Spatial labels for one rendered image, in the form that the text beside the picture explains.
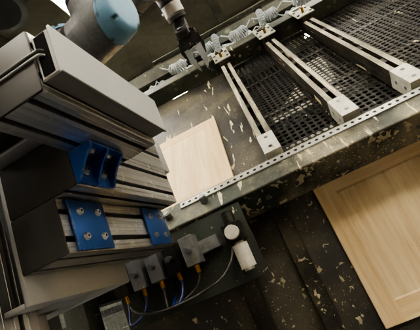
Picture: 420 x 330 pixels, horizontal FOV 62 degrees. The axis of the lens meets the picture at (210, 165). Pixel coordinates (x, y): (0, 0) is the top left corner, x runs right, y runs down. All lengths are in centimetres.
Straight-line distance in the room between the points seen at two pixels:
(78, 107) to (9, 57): 10
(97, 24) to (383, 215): 111
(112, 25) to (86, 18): 6
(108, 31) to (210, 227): 68
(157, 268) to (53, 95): 76
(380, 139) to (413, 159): 27
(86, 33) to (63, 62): 38
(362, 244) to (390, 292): 18
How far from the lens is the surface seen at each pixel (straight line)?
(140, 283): 114
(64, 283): 67
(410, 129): 125
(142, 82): 275
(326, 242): 140
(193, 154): 154
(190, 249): 106
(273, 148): 123
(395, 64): 147
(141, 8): 131
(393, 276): 141
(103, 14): 80
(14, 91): 47
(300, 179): 117
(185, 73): 223
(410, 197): 143
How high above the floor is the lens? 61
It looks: 18 degrees up
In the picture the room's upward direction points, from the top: 24 degrees counter-clockwise
